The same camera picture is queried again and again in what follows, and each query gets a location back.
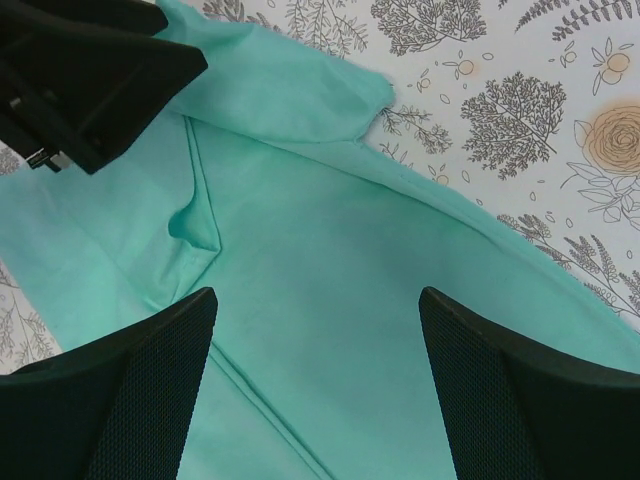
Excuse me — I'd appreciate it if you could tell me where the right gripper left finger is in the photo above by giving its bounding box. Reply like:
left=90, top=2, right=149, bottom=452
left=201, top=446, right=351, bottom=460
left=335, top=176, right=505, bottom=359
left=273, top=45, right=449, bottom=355
left=1, top=287, right=218, bottom=479

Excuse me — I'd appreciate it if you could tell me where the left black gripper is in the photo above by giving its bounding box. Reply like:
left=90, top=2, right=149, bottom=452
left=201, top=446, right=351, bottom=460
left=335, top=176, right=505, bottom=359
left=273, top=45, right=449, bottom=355
left=1, top=1, right=208, bottom=174

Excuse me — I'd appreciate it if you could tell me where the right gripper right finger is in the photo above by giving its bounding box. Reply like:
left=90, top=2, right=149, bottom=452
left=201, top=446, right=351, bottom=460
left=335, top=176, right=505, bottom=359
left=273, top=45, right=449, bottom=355
left=419, top=287, right=639, bottom=479

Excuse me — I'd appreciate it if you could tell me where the teal t shirt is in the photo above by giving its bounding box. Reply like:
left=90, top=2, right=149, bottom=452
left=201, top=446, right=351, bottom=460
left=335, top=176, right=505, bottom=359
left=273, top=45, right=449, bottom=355
left=1, top=1, right=639, bottom=479

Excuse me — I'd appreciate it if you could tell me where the floral table mat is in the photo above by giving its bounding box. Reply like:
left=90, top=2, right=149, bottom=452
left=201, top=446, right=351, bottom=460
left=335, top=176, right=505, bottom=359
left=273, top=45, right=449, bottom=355
left=0, top=0, right=640, bottom=376

